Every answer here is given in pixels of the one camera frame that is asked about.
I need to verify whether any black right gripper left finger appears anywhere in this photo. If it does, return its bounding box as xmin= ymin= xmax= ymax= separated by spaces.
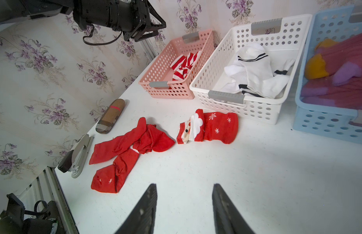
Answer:
xmin=115 ymin=183 xmax=158 ymax=234

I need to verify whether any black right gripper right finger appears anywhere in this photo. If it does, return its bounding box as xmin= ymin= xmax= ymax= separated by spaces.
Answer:
xmin=212 ymin=184 xmax=255 ymax=234

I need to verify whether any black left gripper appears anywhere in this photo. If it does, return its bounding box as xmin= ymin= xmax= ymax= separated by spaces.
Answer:
xmin=73 ymin=1 xmax=166 ymax=42

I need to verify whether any red white striped sock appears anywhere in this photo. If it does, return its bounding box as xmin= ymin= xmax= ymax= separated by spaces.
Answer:
xmin=170 ymin=51 xmax=201 ymax=81

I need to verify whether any red santa christmas sock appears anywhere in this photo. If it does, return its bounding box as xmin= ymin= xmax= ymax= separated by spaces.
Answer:
xmin=177 ymin=109 xmax=238 ymax=144

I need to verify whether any white ankle sock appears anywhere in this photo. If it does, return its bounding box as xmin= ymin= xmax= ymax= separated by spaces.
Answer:
xmin=220 ymin=43 xmax=296 ymax=98

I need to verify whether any purple striped sock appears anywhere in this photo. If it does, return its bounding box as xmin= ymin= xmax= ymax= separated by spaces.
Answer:
xmin=300 ymin=33 xmax=362 ymax=110

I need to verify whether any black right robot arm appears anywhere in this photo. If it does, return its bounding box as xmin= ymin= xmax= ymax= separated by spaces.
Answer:
xmin=0 ymin=184 xmax=254 ymax=234

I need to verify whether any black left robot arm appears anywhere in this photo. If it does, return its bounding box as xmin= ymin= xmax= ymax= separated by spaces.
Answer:
xmin=0 ymin=0 xmax=166 ymax=42

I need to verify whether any pink plastic basket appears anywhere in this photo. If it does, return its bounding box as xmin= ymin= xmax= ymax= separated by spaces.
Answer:
xmin=139 ymin=29 xmax=215 ymax=99

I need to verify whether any white plastic basket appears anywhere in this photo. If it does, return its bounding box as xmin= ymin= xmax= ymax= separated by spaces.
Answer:
xmin=190 ymin=14 xmax=312 ymax=124

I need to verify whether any blue plastic basket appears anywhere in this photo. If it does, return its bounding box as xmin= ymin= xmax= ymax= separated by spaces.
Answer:
xmin=293 ymin=4 xmax=362 ymax=144

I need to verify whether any plain red sock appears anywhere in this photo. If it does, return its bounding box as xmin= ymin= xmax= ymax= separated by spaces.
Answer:
xmin=89 ymin=117 xmax=175 ymax=165

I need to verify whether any grey black stapler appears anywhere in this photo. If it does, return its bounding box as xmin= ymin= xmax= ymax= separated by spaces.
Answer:
xmin=57 ymin=134 xmax=94 ymax=178

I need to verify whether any brown plaid glasses case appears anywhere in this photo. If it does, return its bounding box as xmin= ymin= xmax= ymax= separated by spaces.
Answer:
xmin=95 ymin=98 xmax=125 ymax=134

